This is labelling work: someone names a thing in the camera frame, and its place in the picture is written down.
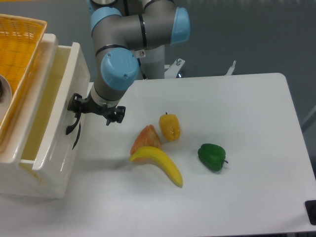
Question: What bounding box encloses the black table corner clamp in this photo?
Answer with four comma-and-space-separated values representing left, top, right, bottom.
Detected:
305, 200, 316, 226

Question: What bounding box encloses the orange toy fruit wedge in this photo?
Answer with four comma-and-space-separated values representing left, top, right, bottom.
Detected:
129, 124, 162, 164

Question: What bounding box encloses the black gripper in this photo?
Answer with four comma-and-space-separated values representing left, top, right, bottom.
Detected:
67, 93, 126, 126

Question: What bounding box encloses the yellow toy banana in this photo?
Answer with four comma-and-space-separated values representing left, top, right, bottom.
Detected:
129, 146, 183, 188

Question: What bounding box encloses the white drawer cabinet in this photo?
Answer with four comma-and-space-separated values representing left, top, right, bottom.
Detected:
0, 34, 84, 198

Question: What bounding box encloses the yellow woven basket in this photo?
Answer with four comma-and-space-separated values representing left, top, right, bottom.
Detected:
0, 14, 47, 141

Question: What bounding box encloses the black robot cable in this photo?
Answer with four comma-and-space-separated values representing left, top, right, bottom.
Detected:
137, 58, 149, 80

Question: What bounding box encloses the yellow toy bell pepper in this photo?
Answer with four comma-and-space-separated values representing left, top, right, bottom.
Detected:
158, 113, 181, 142

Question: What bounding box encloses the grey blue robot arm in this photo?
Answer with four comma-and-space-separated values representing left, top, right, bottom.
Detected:
68, 0, 191, 123

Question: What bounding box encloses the grey bowl in basket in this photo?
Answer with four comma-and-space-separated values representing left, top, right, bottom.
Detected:
0, 75, 12, 120

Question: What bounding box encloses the green toy bell pepper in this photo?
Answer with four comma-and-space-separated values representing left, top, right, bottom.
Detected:
197, 143, 228, 172

